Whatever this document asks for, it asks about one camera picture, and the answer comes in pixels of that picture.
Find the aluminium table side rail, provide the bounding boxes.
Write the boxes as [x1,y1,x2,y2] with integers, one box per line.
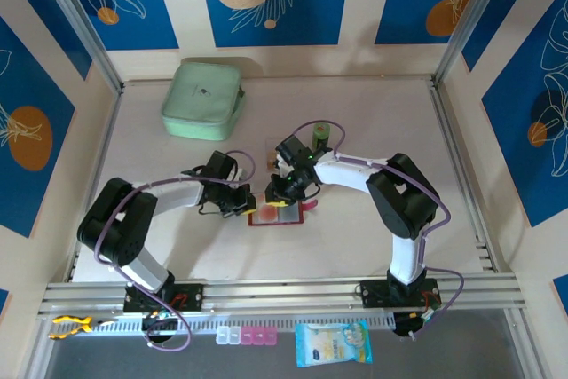
[428,79,496,273]
[65,81,126,283]

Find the black base connector housing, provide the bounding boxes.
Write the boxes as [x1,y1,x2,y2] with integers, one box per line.
[140,310,178,347]
[392,311,438,339]

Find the yellow black pliers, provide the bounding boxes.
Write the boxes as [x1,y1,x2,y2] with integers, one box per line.
[49,315,119,341]

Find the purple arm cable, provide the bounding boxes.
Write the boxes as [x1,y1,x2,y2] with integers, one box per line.
[290,120,466,340]
[92,150,256,351]

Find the aluminium mounting rail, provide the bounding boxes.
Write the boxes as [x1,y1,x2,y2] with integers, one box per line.
[37,272,527,320]

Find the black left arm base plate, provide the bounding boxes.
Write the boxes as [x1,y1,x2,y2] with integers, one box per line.
[122,281,206,314]

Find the green canister with dark label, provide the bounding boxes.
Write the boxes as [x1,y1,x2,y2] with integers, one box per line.
[312,120,332,148]

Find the slotted grey cable duct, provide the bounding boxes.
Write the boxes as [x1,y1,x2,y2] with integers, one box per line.
[48,312,396,335]

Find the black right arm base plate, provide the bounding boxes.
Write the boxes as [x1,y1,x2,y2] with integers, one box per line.
[359,278,443,310]

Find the aluminium frame post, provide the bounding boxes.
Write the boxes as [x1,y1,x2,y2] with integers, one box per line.
[432,0,518,83]
[33,0,125,94]

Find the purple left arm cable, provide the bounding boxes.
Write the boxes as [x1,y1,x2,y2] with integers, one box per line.
[92,150,256,351]

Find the white pink pill organizer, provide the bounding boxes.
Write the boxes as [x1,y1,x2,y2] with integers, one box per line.
[215,326,280,347]

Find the mint green zipper pouch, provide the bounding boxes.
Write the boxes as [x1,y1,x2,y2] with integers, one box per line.
[160,58,247,141]

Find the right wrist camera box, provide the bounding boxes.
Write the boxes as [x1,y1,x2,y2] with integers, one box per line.
[273,153,296,176]

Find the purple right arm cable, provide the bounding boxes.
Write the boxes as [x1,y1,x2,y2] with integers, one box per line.
[290,120,466,340]

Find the red leather card holder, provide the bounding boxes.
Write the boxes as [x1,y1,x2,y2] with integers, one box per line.
[247,199,319,228]

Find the blue wet wipes pack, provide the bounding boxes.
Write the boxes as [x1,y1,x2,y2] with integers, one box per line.
[295,319,375,368]

